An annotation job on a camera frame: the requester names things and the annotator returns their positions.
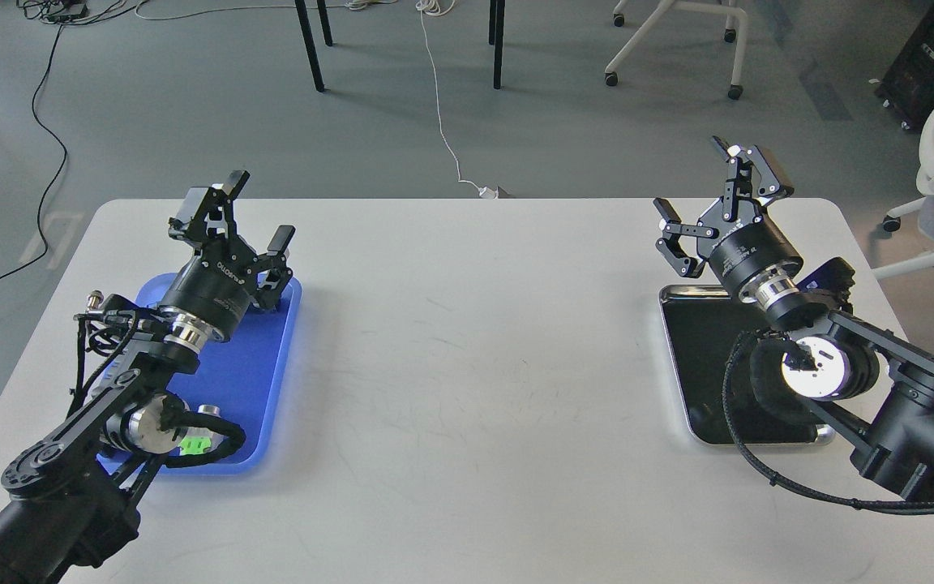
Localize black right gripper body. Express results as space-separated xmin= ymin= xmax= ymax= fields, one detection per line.
xmin=675 ymin=145 xmax=802 ymax=304

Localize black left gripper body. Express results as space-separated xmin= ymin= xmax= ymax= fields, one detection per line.
xmin=160 ymin=186 xmax=293 ymax=341

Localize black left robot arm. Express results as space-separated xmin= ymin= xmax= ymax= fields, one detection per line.
xmin=0 ymin=170 xmax=295 ymax=583

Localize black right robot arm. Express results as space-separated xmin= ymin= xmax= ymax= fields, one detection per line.
xmin=653 ymin=136 xmax=934 ymax=515

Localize shiny metal tray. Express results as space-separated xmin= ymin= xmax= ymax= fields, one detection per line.
xmin=659 ymin=284 xmax=835 ymax=446

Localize blue plastic tray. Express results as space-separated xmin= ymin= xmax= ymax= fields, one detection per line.
xmin=96 ymin=273 xmax=303 ymax=476

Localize black equipment rack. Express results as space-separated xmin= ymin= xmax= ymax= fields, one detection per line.
xmin=875 ymin=3 xmax=934 ymax=131

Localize black table legs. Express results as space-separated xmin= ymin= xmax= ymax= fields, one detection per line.
xmin=294 ymin=0 xmax=507 ymax=92

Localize green and grey switch part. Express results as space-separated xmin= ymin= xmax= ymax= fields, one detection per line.
xmin=179 ymin=404 xmax=224 ymax=456

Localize black floor cable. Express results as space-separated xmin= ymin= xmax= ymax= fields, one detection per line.
xmin=0 ymin=0 xmax=91 ymax=439

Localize white floor cable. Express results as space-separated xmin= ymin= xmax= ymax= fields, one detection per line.
xmin=135 ymin=0 xmax=500 ymax=199

